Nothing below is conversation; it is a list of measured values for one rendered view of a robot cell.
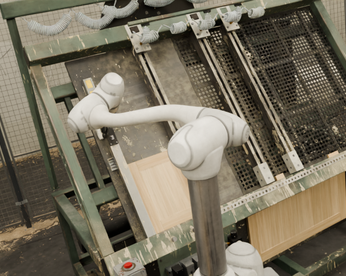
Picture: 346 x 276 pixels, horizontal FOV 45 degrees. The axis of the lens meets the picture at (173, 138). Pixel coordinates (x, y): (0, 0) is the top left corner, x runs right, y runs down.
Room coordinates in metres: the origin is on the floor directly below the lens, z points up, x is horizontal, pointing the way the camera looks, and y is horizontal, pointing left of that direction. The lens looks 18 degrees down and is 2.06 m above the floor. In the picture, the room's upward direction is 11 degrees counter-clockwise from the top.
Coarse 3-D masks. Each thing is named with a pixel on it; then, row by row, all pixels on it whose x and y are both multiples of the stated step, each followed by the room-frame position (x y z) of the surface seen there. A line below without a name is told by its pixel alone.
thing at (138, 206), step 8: (112, 152) 2.18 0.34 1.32; (120, 152) 2.19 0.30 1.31; (120, 160) 2.16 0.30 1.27; (120, 168) 2.13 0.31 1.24; (128, 168) 2.14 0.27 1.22; (120, 176) 2.14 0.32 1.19; (128, 176) 2.12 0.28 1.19; (128, 184) 2.09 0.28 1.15; (128, 192) 2.08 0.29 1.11; (136, 192) 2.07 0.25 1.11; (136, 200) 2.05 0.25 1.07; (136, 208) 2.02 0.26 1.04; (144, 208) 2.03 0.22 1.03; (144, 216) 2.00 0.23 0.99; (144, 224) 1.98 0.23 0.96; (144, 232) 1.97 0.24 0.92; (152, 232) 1.96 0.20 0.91
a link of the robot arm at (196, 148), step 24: (216, 120) 1.32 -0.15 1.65; (168, 144) 1.25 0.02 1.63; (192, 144) 1.20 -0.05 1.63; (216, 144) 1.25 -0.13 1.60; (192, 168) 1.20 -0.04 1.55; (216, 168) 1.24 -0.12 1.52; (192, 192) 1.26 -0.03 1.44; (216, 192) 1.26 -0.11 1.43; (192, 216) 1.28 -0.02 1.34; (216, 216) 1.24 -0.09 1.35; (216, 240) 1.24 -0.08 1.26; (216, 264) 1.23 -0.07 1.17
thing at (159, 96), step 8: (144, 24) 2.49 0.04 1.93; (128, 32) 2.59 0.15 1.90; (136, 40) 2.57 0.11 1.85; (136, 48) 2.53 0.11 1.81; (144, 48) 2.55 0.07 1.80; (136, 56) 2.58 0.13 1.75; (144, 56) 2.57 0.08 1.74; (144, 64) 2.53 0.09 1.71; (144, 72) 2.52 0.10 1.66; (152, 72) 2.51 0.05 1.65; (152, 80) 2.47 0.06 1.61; (152, 88) 2.45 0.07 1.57; (160, 88) 2.46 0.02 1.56; (152, 96) 2.47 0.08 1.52; (160, 96) 2.46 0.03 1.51; (160, 104) 2.39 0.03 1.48; (168, 104) 2.41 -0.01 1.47; (168, 128) 2.35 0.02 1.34; (176, 128) 2.34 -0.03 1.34
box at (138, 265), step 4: (128, 260) 1.72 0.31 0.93; (132, 260) 1.72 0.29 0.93; (136, 260) 1.71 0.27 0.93; (120, 264) 1.70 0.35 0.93; (132, 264) 1.68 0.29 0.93; (136, 264) 1.68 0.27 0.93; (140, 264) 1.67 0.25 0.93; (116, 268) 1.68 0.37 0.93; (120, 268) 1.67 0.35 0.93; (124, 268) 1.66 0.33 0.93; (128, 268) 1.66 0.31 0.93; (136, 268) 1.65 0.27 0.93; (140, 268) 1.64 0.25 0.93; (144, 268) 1.64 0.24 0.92; (116, 272) 1.66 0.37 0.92; (120, 272) 1.64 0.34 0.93; (124, 272) 1.64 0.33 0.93; (128, 272) 1.63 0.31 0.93; (132, 272) 1.62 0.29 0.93; (136, 272) 1.63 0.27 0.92; (140, 272) 1.63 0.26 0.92; (144, 272) 1.64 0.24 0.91
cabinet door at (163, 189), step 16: (144, 160) 2.21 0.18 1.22; (160, 160) 2.24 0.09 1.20; (144, 176) 2.16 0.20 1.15; (160, 176) 2.18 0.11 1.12; (176, 176) 2.20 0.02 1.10; (144, 192) 2.10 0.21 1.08; (160, 192) 2.13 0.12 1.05; (176, 192) 2.15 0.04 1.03; (160, 208) 2.07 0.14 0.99; (176, 208) 2.09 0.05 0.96; (160, 224) 2.02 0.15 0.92; (176, 224) 2.04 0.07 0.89
